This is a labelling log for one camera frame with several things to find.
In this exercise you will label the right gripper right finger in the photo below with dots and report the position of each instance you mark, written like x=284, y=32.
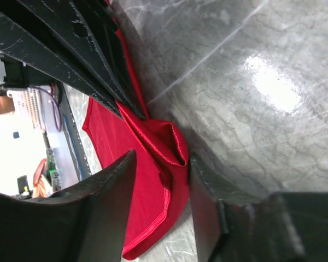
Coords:
x=233, y=225

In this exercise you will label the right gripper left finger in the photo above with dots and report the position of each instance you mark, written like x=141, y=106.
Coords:
x=84, y=222

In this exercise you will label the red cloth napkin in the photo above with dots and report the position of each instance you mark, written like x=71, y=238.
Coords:
x=161, y=186

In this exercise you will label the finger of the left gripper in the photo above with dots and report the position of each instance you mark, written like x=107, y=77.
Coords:
x=17, y=43
x=81, y=36

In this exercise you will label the aluminium frame rail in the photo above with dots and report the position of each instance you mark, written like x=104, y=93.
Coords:
x=66, y=145

